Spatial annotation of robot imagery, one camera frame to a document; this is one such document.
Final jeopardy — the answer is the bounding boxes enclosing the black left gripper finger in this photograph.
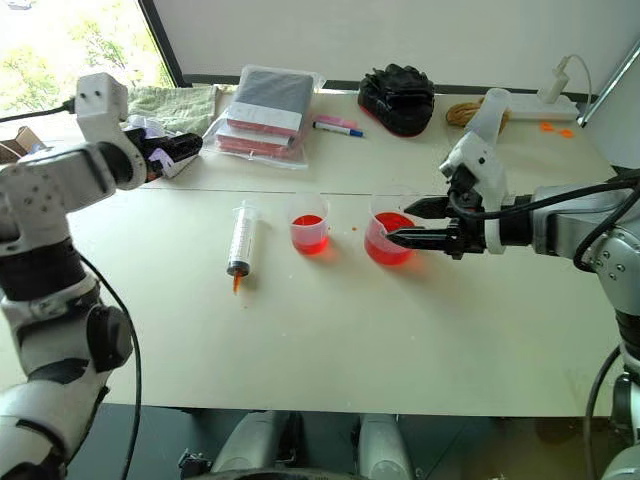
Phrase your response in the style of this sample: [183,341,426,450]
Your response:
[149,131,204,152]
[166,146,202,166]

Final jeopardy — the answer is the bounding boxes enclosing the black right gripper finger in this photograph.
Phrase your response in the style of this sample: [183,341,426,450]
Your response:
[403,195,454,220]
[385,225,459,254]

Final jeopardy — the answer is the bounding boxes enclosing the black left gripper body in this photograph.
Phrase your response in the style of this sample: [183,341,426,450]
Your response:
[122,127,169,182]

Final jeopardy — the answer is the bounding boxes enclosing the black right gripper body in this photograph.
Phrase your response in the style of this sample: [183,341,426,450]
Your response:
[447,167,487,262]

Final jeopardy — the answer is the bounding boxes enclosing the large beaker red liquid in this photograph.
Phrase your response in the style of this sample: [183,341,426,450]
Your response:
[363,184,427,265]

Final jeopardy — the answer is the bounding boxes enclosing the clear syringe with orange tip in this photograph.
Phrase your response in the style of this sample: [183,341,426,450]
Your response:
[224,199,259,297]

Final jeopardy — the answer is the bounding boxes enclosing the small beaker red liquid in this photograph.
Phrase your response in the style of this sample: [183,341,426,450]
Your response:
[285,192,332,258]

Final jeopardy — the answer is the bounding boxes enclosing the purple tissue pack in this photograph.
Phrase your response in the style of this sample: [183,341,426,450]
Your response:
[126,114,202,181]

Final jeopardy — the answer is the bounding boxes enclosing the green towel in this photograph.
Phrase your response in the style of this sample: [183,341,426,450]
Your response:
[126,84,222,137]

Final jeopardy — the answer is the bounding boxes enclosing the pink edged notebook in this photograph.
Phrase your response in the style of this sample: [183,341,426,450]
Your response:
[214,121,297,154]

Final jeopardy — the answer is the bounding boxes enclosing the clear plastic zip bag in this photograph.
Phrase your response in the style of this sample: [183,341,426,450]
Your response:
[201,63,327,172]

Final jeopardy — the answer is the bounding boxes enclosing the grey notebook with white band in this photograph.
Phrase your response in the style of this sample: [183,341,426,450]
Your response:
[231,69,317,135]

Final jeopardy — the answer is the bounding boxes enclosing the black crumpled cloth bundle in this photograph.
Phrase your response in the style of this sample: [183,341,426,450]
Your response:
[356,63,436,138]

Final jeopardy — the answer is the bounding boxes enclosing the clear plastic flask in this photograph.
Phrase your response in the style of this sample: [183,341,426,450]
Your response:
[464,87,512,147]

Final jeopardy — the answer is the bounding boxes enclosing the white marker with blue cap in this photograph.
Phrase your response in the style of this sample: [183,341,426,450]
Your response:
[311,120,367,139]

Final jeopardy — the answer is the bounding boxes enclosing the pink marker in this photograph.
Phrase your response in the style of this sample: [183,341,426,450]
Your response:
[314,113,359,129]

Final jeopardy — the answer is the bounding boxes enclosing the brown cardboard box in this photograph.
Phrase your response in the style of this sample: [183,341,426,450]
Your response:
[0,125,52,167]

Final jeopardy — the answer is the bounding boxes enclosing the white power strip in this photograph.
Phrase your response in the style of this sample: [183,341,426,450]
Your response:
[504,93,579,122]

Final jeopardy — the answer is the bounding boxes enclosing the white charger plug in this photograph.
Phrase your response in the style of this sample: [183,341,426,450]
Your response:
[536,55,572,104]

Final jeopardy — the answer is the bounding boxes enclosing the grey metal pole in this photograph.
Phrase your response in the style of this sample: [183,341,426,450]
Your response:
[576,42,640,128]

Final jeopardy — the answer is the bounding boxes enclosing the grey rounded shell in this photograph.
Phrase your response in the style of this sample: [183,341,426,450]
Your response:
[356,414,414,480]
[211,411,281,475]

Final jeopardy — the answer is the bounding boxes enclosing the black rounded part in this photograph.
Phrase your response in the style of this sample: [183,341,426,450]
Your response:
[272,412,304,472]

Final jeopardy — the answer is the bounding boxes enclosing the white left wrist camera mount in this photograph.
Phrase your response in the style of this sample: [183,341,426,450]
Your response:
[74,72,149,192]

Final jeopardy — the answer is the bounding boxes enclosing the brown rope coil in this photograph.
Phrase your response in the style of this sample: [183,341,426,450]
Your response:
[444,99,512,129]

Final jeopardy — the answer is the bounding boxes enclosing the dark window frame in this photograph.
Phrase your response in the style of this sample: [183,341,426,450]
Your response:
[137,0,187,89]

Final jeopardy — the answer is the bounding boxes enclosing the white charger cable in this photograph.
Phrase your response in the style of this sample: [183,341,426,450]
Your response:
[564,53,597,119]

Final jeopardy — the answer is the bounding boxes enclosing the small metal bracket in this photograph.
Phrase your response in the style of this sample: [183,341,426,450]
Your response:
[176,449,212,474]

